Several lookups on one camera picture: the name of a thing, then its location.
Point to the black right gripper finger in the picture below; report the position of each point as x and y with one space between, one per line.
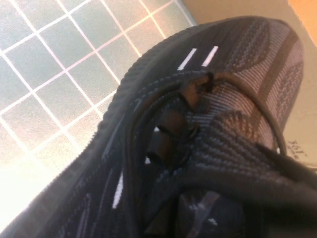
280 213

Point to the black knit sneaker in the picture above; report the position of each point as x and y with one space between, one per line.
223 99

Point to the brown cardboard shoe box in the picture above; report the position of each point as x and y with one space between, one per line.
304 74

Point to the green white checkered tablecloth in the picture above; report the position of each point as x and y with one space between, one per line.
49 74

